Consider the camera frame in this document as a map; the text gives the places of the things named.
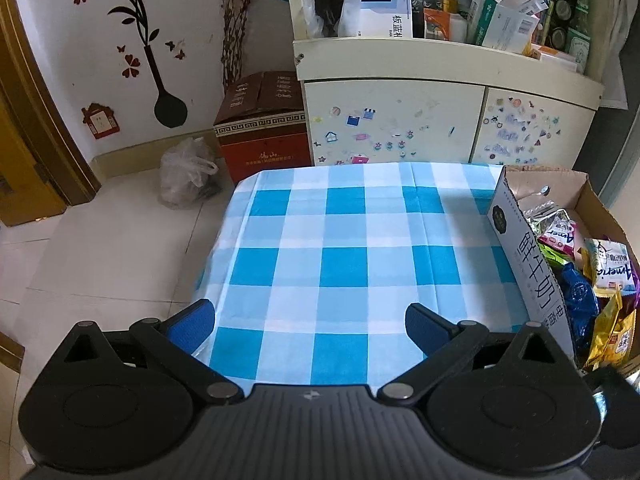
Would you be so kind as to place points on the purple snack packet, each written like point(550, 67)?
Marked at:
point(634, 285)

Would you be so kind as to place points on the white green carton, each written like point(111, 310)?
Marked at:
point(500, 20)

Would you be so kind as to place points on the yellow snack packet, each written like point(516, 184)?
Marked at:
point(615, 335)

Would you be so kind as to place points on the clear plastic bag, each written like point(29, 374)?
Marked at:
point(182, 175)

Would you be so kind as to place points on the flower vase wall decal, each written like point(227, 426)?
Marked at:
point(170, 107)

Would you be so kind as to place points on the red house wall sticker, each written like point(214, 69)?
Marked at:
point(102, 122)

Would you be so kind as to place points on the flat orange white box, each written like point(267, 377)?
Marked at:
point(555, 57)

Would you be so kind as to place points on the group of green cans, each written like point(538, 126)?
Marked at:
point(570, 10)

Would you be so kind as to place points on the green snack packet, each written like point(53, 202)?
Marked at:
point(557, 260)

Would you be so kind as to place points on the dried branch bundle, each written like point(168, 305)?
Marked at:
point(235, 35)

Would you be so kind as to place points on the cardboard box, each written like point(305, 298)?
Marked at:
point(530, 255)

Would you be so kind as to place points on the white blue box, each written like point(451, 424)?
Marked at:
point(385, 10)

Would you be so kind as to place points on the silver snack packet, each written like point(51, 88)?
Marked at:
point(542, 220)

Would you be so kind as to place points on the white bottle yellow cap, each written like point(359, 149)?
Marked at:
point(455, 25)

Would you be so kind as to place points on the white pink snack packet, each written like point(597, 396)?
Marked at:
point(560, 237)

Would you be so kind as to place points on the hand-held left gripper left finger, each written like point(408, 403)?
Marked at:
point(192, 322)

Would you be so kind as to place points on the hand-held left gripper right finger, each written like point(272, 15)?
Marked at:
point(430, 327)

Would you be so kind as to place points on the cream cabinet with stickers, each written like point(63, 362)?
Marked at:
point(390, 110)

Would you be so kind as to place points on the white blue snack packet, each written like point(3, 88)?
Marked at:
point(607, 265)

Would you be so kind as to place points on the red carton box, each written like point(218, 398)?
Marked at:
point(260, 150)

